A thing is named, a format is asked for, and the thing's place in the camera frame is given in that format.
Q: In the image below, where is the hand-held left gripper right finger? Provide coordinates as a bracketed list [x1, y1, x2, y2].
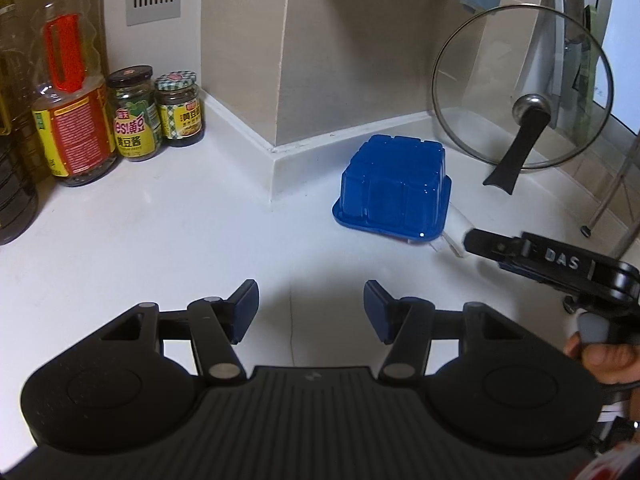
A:
[363, 279, 521, 384]

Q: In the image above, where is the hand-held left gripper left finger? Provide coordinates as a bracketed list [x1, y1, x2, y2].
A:
[100, 279, 260, 387]

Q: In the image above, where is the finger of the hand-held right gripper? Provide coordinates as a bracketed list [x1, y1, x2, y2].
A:
[464, 227, 532, 267]

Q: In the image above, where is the white paper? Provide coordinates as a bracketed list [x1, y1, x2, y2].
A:
[430, 211, 475, 260]

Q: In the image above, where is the person's right hand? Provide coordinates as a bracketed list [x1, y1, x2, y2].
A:
[564, 332, 640, 387]

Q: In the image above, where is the silver metal rack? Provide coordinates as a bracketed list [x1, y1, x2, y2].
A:
[520, 0, 640, 314]

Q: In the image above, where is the blue plastic container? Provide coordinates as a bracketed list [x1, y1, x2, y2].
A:
[332, 134, 454, 244]

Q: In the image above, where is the sauce jar checkered lid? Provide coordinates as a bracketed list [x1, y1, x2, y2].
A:
[154, 70, 206, 148]

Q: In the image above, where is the red white clothing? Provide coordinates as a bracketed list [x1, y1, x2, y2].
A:
[584, 439, 640, 480]

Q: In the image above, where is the sauce jar dark lid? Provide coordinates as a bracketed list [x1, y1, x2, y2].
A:
[107, 64, 164, 163]

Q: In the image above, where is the oil bottle red label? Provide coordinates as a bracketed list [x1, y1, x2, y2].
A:
[30, 0, 119, 188]

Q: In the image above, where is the dark oil bottle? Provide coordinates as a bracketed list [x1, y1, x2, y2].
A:
[0, 0, 40, 246]

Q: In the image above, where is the glass pot lid black handle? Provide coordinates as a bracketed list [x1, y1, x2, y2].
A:
[431, 3, 615, 196]

